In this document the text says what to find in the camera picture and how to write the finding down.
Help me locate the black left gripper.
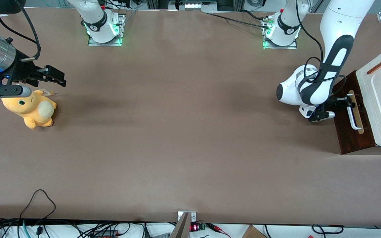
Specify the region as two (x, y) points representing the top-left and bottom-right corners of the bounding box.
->
(317, 96), (356, 114)

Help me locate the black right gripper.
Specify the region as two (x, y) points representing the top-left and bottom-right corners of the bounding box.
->
(2, 50), (67, 88)

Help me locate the white drawer handle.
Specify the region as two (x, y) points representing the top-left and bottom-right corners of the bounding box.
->
(346, 94), (363, 130)

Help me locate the tan wooden strip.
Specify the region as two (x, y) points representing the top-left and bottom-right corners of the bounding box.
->
(348, 90), (365, 135)

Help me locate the yellow plush toy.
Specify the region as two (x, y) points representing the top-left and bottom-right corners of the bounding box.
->
(1, 89), (57, 130)

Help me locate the copper strip on cabinet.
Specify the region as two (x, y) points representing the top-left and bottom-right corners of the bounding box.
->
(366, 58), (381, 75)

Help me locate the bright white light strip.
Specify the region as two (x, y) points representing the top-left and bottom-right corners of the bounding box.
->
(183, 1), (209, 11)

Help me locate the brown cardboard piece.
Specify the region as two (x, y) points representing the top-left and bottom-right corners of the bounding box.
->
(241, 224), (268, 238)

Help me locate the red clip lead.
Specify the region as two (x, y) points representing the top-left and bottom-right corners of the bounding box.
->
(206, 223), (232, 238)

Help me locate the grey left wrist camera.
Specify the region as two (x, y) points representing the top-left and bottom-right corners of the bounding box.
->
(308, 111), (336, 123)

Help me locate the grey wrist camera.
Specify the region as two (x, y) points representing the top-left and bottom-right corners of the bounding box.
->
(0, 84), (32, 99)
(308, 111), (336, 123)

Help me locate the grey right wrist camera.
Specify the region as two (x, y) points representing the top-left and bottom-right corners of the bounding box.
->
(0, 84), (32, 99)

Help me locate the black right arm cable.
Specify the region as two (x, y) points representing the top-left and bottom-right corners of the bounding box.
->
(0, 0), (42, 62)

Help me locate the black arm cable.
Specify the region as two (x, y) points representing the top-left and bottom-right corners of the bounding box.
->
(295, 0), (347, 94)
(0, 0), (42, 62)

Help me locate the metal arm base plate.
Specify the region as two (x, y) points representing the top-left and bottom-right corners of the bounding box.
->
(262, 17), (298, 50)
(88, 13), (125, 47)

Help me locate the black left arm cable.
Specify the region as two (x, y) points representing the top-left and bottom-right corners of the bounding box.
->
(295, 0), (347, 94)

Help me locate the black looped cable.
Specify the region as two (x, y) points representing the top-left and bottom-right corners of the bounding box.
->
(20, 189), (57, 219)

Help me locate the black flat cable loop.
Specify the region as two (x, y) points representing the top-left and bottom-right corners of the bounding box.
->
(311, 224), (345, 234)

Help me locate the black cable across table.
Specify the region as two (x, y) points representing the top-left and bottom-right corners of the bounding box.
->
(206, 9), (271, 29)

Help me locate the grey metal camera bracket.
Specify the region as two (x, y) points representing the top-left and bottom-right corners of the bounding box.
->
(169, 211), (197, 238)

